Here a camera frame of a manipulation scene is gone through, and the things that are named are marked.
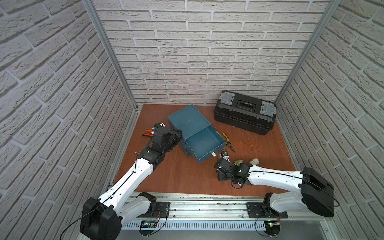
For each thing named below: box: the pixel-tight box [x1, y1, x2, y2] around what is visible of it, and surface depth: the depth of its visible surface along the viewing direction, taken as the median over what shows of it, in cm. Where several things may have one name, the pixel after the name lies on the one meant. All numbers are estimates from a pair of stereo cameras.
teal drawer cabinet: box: [168, 104, 212, 156], surface depth 85 cm
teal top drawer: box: [184, 124, 227, 164], surface depth 82 cm
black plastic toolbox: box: [213, 90, 277, 136], surface depth 99 cm
